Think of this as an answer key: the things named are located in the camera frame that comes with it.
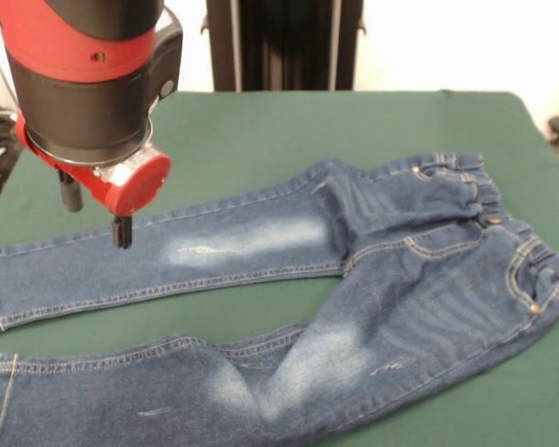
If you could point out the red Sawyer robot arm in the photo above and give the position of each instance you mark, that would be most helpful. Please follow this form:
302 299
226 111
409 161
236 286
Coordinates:
84 84

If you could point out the dark green table cloth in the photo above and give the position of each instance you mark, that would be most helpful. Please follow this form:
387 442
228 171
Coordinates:
261 139

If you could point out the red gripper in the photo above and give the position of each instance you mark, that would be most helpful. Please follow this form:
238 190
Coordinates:
130 186

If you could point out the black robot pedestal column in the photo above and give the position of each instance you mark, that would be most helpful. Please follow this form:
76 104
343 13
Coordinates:
223 46

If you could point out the blue denim jeans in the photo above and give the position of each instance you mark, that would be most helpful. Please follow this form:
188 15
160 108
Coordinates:
354 279

